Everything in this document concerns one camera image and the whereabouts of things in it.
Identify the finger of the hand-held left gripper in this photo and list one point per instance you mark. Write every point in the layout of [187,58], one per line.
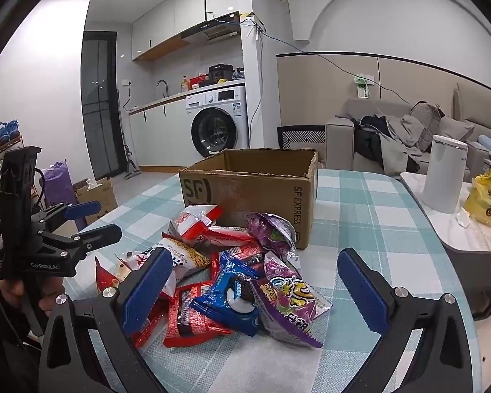
[82,211]
[100,235]

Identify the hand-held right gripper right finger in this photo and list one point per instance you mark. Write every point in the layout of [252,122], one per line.
[362,290]

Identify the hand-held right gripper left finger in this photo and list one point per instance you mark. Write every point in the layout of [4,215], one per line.
[147,290]

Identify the white cartoon snack packet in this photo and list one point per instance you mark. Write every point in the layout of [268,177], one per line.
[131,264]

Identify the small red snack packet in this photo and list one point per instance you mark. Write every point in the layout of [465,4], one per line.
[104,278]

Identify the white yellow striped packet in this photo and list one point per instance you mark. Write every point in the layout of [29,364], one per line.
[188,258]

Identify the blue cookie packet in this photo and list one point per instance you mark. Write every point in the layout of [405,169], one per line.
[225,290]

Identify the small purple candy bag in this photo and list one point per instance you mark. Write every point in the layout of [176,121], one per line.
[270,231]

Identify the brown cardboard box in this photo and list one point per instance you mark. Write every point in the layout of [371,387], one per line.
[249,190]

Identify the person's left forearm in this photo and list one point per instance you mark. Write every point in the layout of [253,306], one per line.
[4,356]

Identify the person's left hand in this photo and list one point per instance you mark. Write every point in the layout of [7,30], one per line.
[10,292]

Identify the floor cardboard box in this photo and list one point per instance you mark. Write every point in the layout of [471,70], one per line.
[102,200]

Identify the floor mop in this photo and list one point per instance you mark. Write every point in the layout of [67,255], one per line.
[133,173]

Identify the blue shoes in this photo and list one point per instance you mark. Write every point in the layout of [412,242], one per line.
[6,131]

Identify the marble side table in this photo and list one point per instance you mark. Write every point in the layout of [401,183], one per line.
[433,225]

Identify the dark glass door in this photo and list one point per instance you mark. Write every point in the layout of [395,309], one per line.
[100,110]

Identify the white kitchen counter cabinet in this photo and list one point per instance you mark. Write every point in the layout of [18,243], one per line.
[159,135]

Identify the white cylindrical bin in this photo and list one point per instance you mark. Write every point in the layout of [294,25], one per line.
[444,176]

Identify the kitchen faucet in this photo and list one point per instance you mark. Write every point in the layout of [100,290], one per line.
[166,90]

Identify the dark jacket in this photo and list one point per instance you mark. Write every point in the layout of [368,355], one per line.
[368,143]

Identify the yellow plastic bag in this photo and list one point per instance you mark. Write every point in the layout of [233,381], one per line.
[483,200]

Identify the grey sofa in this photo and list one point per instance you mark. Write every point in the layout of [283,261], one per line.
[343,139]

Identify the grey garment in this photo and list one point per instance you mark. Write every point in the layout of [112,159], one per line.
[401,139]

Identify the white washing machine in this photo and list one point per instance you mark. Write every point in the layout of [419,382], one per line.
[217,131]

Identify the yellow bottle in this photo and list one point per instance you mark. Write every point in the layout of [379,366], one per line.
[184,85]

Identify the black patterned basket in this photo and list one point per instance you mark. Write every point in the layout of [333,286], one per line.
[300,137]

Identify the red box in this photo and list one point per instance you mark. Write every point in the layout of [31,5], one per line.
[197,81]

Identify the large grey pillow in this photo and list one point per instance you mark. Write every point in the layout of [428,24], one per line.
[427,118]

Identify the small grey pillow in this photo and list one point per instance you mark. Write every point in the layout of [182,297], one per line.
[454,129]

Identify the black pressure cooker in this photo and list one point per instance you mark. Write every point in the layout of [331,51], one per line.
[221,73]

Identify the white upper cabinets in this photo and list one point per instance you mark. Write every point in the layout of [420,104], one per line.
[167,20]

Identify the steel range hood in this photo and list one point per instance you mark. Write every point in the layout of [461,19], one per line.
[212,32]

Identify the green wall charger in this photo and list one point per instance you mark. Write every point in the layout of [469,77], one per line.
[362,88]

